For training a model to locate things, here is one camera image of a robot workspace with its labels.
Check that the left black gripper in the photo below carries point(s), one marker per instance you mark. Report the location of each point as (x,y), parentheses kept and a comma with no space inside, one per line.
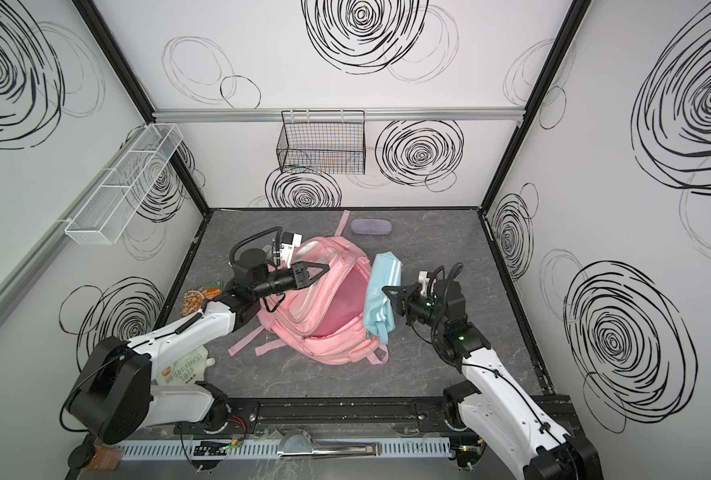
(299,276)

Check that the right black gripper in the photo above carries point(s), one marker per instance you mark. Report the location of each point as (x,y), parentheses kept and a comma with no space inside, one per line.
(409,306)

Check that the light blue pouch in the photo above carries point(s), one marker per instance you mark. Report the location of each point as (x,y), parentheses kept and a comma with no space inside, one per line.
(378,316)

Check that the pink student backpack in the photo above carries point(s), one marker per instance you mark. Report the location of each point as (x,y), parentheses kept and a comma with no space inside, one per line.
(324,322)

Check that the purple glasses case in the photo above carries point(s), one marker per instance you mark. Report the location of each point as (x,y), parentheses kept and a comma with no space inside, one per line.
(371,227)

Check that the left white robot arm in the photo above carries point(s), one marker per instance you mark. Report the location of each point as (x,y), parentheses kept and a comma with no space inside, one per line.
(117,392)

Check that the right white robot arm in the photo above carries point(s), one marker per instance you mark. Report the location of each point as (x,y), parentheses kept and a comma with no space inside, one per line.
(489,401)

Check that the green snack packet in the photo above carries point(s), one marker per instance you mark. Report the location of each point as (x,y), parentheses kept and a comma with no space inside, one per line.
(194,299)

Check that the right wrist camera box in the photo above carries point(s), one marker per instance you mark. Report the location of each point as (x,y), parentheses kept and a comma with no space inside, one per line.
(424,278)

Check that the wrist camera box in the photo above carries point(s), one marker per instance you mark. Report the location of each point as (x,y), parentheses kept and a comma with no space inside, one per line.
(424,278)
(284,247)

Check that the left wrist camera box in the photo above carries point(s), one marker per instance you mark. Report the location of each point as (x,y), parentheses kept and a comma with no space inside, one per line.
(284,247)

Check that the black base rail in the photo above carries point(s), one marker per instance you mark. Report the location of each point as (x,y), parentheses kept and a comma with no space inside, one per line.
(414,415)

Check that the black wire basket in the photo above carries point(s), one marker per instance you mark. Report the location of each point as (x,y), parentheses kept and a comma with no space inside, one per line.
(328,147)

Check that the aluminium wall rail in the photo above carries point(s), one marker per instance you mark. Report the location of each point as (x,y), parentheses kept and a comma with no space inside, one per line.
(509,113)

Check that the white slotted cable duct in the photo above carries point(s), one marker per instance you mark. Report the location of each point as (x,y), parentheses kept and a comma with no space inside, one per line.
(272,449)

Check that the white wire shelf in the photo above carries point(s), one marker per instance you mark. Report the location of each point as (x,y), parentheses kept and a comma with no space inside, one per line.
(139,183)

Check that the black corner frame post right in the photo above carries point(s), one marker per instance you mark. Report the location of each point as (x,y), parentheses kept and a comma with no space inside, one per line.
(567,32)

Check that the black corner frame post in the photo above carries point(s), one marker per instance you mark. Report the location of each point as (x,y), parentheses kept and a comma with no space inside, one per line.
(567,32)
(102,34)

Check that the black corner frame post left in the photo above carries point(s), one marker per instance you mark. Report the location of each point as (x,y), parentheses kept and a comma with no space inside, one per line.
(102,34)

